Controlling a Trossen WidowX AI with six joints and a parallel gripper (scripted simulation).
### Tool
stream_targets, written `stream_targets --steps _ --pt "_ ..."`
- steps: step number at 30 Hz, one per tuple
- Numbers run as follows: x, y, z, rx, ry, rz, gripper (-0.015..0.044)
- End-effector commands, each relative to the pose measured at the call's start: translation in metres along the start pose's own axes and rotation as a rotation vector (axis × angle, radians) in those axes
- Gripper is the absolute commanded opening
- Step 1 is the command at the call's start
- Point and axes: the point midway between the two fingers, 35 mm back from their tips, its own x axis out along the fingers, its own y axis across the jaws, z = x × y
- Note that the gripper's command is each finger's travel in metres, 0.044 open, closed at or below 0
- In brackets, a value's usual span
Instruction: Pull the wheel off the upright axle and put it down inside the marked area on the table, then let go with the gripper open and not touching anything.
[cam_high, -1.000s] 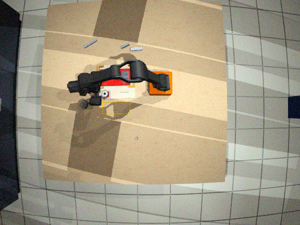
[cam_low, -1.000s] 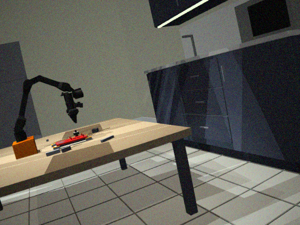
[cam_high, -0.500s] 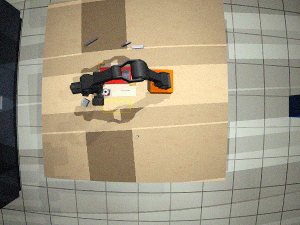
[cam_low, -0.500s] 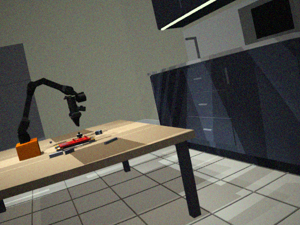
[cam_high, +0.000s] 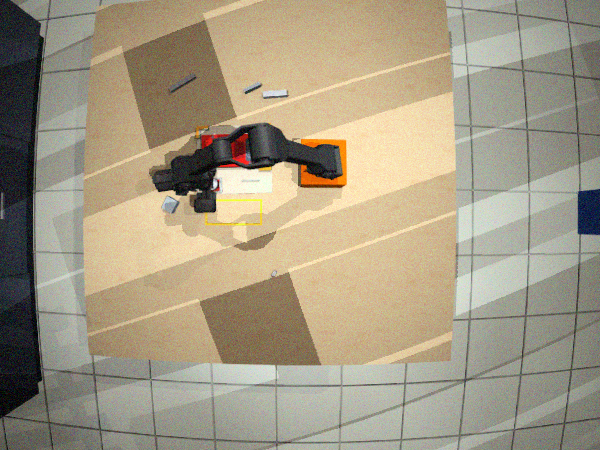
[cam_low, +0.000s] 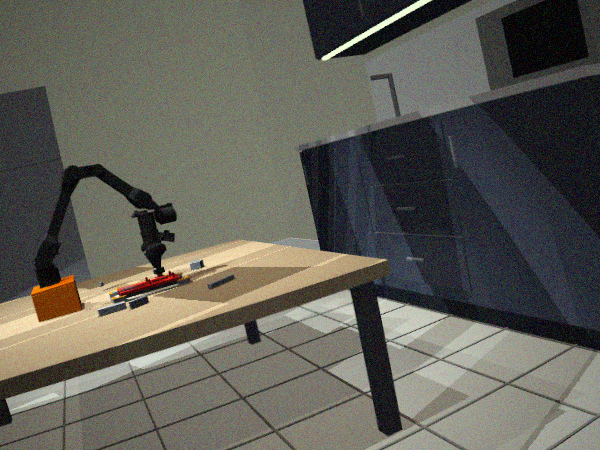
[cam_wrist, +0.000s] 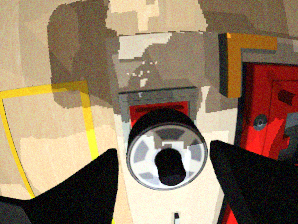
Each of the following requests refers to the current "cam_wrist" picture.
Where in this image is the black tyre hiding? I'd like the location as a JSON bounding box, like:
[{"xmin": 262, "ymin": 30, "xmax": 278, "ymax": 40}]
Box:
[{"xmin": 126, "ymin": 109, "xmax": 209, "ymax": 190}]

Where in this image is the yellow rectangular outline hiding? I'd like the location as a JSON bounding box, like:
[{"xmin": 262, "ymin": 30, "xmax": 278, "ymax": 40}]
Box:
[{"xmin": 0, "ymin": 80, "xmax": 98, "ymax": 198}]

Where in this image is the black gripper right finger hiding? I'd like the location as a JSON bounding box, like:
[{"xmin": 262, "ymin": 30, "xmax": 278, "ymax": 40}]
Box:
[{"xmin": 209, "ymin": 139, "xmax": 298, "ymax": 224}]

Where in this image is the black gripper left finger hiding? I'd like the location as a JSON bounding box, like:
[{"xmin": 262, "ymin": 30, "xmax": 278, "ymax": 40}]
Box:
[{"xmin": 0, "ymin": 148, "xmax": 120, "ymax": 224}]

